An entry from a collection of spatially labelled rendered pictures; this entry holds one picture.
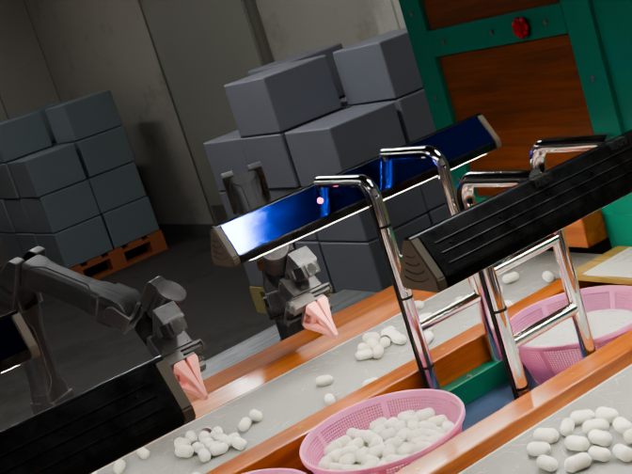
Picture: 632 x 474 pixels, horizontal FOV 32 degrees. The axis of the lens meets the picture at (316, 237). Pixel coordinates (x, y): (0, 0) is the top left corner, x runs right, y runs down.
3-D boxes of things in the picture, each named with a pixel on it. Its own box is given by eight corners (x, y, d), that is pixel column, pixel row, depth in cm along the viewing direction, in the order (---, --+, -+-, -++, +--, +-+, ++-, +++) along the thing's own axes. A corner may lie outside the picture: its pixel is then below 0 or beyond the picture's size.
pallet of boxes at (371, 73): (512, 263, 496) (442, 18, 471) (392, 330, 458) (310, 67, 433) (366, 257, 587) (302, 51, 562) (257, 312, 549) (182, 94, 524)
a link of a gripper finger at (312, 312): (358, 315, 208) (329, 283, 213) (328, 330, 205) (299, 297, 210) (354, 337, 213) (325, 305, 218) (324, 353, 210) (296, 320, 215)
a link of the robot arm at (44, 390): (82, 417, 225) (33, 269, 217) (62, 433, 219) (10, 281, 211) (59, 418, 228) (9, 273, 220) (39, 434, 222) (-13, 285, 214)
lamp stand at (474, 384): (374, 404, 205) (302, 181, 196) (453, 360, 215) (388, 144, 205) (435, 422, 189) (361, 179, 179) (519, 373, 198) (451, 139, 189)
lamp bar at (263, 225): (213, 265, 190) (199, 227, 188) (477, 148, 219) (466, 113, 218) (233, 268, 183) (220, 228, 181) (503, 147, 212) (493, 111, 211)
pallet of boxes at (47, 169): (167, 248, 783) (111, 88, 757) (72, 290, 743) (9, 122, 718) (103, 245, 878) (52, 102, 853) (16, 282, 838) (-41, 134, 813)
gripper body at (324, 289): (334, 287, 213) (312, 262, 216) (292, 308, 208) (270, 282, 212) (330, 308, 217) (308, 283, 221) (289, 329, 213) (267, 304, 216)
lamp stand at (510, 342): (518, 447, 171) (439, 177, 161) (605, 391, 180) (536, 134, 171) (608, 473, 155) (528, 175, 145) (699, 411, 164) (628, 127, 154)
